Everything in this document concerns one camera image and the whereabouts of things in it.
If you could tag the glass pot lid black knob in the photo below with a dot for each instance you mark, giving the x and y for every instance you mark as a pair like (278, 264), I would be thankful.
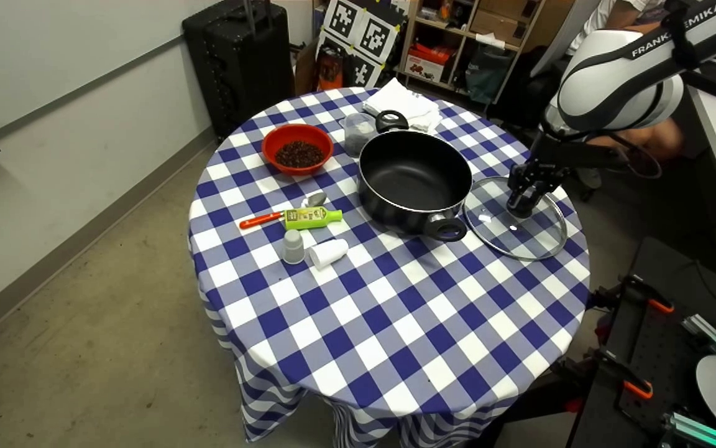
(527, 240)

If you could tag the black cooking pot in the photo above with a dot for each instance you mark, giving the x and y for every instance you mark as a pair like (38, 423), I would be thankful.
(416, 182)

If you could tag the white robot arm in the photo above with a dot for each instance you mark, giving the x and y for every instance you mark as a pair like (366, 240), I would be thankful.
(618, 80)

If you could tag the clear glass cup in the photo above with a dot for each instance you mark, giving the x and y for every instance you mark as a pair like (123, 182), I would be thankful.
(359, 130)

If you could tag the wooden storage shelf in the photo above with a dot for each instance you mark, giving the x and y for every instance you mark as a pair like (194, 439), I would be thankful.
(471, 49)

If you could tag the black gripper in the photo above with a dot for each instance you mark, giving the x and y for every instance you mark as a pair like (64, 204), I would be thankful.
(532, 177)

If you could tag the blue white checkered tablecloth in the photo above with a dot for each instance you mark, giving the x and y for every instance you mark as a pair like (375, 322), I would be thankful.
(422, 339)

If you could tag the white salt shaker upright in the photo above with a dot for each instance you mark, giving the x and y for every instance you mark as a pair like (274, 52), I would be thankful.
(294, 253)

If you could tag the black tool cart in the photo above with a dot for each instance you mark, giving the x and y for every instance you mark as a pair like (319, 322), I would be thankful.
(660, 349)

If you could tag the red handled spoon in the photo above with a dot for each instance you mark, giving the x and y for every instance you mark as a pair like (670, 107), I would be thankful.
(260, 219)

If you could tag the calibration tag board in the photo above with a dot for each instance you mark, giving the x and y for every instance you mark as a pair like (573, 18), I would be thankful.
(363, 25)

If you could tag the black case on floor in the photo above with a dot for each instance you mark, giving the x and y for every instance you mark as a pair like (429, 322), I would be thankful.
(242, 61)

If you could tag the white shaker lying down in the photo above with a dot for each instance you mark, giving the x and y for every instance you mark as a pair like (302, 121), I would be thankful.
(328, 253)

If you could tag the red bowl with beans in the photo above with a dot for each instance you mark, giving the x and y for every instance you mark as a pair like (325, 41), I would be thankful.
(297, 151)

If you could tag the folded white towels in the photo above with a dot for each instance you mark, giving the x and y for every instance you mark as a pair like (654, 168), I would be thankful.
(419, 110)

